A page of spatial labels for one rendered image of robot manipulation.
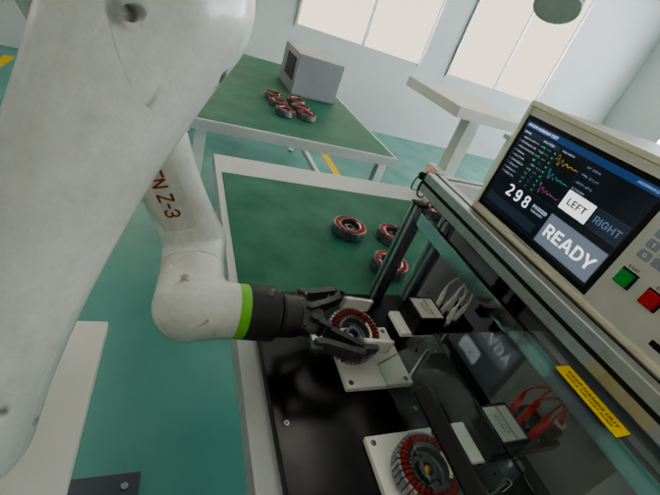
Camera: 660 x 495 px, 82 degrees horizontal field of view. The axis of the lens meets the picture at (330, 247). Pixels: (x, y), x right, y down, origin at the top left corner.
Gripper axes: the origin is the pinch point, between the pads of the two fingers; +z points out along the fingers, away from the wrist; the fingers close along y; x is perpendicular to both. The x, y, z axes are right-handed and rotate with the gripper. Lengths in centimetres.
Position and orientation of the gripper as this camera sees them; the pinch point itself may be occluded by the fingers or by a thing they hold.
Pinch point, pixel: (371, 324)
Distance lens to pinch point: 77.3
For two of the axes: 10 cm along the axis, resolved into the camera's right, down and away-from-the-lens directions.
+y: 2.8, 6.0, -7.5
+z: 8.7, 1.8, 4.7
